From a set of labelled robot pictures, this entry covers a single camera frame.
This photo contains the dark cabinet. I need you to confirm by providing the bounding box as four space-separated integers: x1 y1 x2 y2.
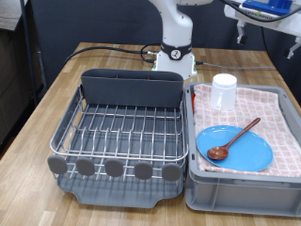
0 26 45 149

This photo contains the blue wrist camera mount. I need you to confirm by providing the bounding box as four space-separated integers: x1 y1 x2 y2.
241 0 294 17

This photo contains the grey plastic crate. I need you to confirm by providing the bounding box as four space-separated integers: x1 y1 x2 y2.
183 82 301 218

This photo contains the thick black cable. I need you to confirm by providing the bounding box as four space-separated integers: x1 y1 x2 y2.
64 42 163 65

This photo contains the black metal pole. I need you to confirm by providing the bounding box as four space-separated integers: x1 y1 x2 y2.
19 0 39 106

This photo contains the orange item under towel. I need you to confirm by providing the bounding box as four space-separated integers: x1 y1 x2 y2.
190 90 196 114

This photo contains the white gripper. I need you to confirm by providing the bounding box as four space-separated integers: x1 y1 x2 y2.
224 1 301 60

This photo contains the pink checked towel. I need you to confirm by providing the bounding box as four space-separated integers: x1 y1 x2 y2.
192 83 301 178

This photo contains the thin black hanging cable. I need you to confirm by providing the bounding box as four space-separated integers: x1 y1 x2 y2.
260 26 281 74

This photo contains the steel wire dish rack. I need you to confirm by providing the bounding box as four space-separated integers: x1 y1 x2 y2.
46 84 190 184

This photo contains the brown wooden spoon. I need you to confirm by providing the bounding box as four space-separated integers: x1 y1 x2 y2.
206 117 261 161

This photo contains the grey dish drying rack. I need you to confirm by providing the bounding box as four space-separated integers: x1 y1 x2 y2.
55 88 189 209

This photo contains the blue plate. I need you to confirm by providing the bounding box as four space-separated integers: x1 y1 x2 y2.
196 124 275 173

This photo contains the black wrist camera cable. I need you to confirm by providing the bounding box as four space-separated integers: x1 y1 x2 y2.
219 0 301 24

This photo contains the dark grey cutlery holder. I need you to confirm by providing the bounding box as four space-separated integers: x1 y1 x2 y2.
80 68 184 108

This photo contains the white plastic mug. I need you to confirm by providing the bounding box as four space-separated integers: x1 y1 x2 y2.
209 73 238 111

